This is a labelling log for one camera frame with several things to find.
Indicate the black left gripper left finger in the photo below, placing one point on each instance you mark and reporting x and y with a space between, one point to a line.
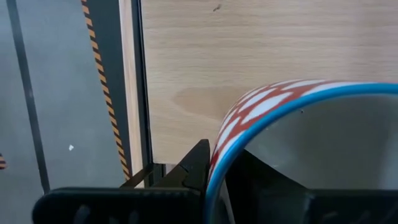
124 205

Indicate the white paper scrap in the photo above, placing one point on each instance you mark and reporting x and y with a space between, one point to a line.
71 147

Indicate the red lattice mug blue rim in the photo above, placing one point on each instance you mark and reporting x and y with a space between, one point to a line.
326 140

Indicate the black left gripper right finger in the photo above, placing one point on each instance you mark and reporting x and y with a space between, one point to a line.
280 205

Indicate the black aluminium rig frame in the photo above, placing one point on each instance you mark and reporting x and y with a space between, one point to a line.
143 93

